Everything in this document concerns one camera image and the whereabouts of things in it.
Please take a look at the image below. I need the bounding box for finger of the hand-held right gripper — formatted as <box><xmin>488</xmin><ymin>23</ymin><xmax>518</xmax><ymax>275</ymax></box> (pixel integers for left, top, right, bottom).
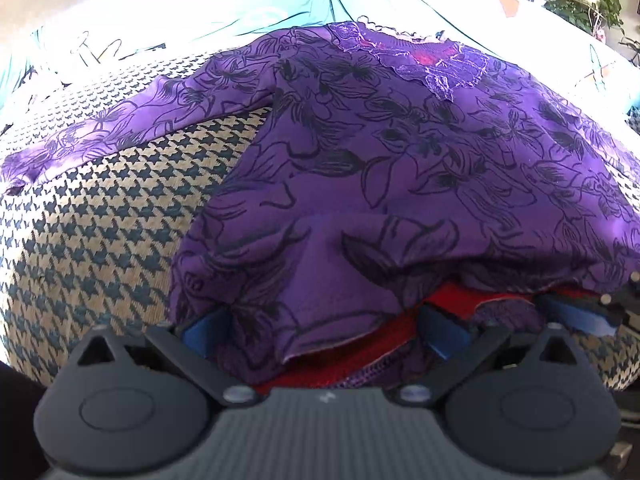
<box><xmin>544</xmin><ymin>270</ymin><xmax>640</xmax><ymax>337</ymax></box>

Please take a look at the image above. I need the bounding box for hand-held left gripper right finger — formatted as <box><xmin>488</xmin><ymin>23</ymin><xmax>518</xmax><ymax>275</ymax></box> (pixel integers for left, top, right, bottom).
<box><xmin>396</xmin><ymin>304</ymin><xmax>584</xmax><ymax>407</ymax></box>

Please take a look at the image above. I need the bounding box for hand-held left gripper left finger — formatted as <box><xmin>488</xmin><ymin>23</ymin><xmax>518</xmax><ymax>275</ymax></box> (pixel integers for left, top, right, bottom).
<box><xmin>75</xmin><ymin>305</ymin><xmax>262</xmax><ymax>409</ymax></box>

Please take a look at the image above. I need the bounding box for purple floral garment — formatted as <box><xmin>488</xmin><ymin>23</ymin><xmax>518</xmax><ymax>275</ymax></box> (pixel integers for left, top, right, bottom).
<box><xmin>0</xmin><ymin>21</ymin><xmax>640</xmax><ymax>392</ymax></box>

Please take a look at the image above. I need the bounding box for houndstooth sofa seat cover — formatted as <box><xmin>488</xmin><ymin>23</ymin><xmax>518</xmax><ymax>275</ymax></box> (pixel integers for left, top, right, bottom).
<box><xmin>0</xmin><ymin>42</ymin><xmax>640</xmax><ymax>392</ymax></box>

